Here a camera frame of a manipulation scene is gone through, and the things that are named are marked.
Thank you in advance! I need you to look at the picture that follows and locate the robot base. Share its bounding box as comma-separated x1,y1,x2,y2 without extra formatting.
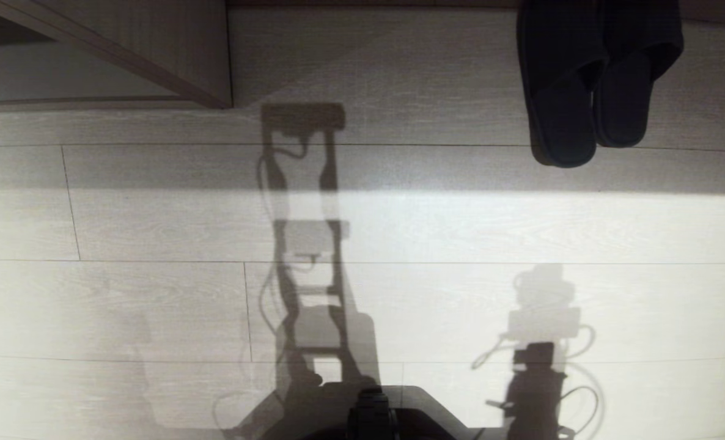
235,383,480,440

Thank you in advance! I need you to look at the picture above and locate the black slipper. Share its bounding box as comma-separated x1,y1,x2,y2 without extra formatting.
517,0,608,169
593,0,685,149

